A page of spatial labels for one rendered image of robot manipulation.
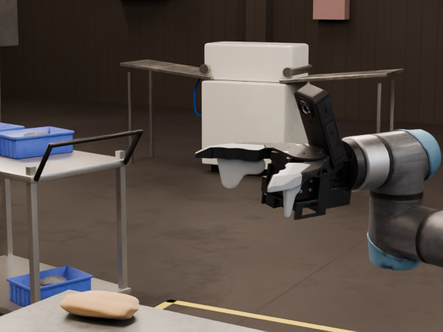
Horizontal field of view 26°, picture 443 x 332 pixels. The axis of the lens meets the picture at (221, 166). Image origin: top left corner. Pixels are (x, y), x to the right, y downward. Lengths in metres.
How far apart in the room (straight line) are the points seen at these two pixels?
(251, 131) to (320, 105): 7.44
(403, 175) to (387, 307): 3.94
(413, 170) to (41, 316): 0.85
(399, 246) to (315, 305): 3.91
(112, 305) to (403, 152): 0.73
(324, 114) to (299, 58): 7.47
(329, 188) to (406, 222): 0.13
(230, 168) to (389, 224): 0.25
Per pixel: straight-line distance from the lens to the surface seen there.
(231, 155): 1.24
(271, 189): 1.12
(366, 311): 5.17
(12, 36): 6.40
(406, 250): 1.34
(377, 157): 1.29
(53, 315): 1.90
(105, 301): 1.85
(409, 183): 1.35
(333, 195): 1.28
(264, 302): 5.28
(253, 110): 8.61
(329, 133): 1.23
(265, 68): 8.65
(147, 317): 1.87
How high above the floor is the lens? 1.67
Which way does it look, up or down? 10 degrees down
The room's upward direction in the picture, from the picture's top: straight up
